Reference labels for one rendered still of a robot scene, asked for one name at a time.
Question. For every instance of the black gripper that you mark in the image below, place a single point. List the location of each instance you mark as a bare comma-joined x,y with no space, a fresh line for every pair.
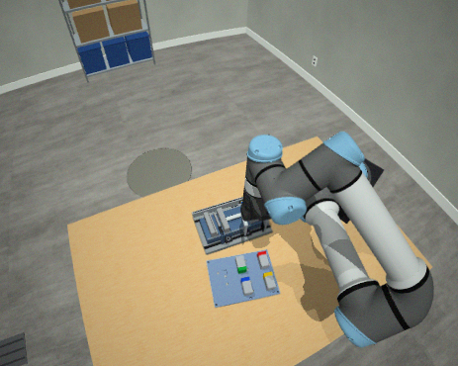
252,207

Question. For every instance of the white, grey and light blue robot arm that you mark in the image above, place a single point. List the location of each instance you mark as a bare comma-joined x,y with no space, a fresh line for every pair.
367,312

